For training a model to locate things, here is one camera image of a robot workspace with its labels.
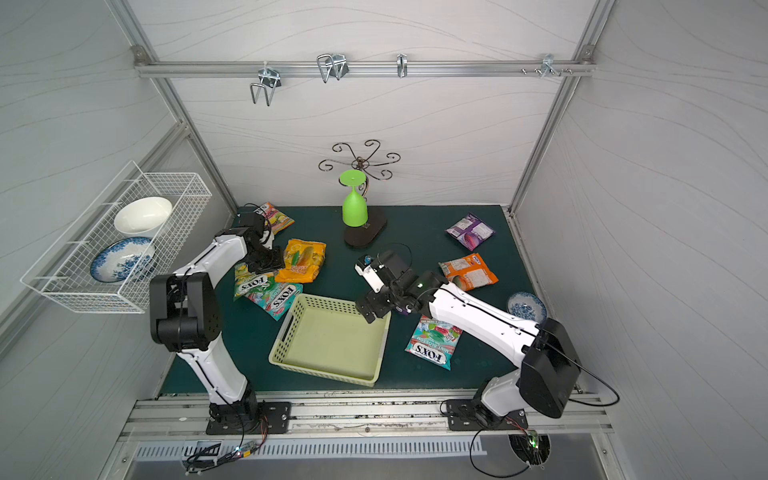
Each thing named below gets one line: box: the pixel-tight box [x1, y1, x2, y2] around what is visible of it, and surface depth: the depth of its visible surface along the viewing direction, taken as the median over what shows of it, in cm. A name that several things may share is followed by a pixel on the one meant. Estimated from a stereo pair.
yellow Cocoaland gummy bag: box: [276, 239, 326, 283], surface depth 101 cm
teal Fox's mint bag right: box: [405, 315, 463, 371], surface depth 86 cm
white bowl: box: [114, 196, 173, 237], surface depth 71 cm
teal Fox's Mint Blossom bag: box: [244, 282, 303, 321], surface depth 95 cm
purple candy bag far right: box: [445, 212, 496, 252], surface depth 113 cm
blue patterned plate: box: [90, 237, 157, 283], surface depth 65 cm
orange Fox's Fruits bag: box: [438, 253, 499, 292], surface depth 103 cm
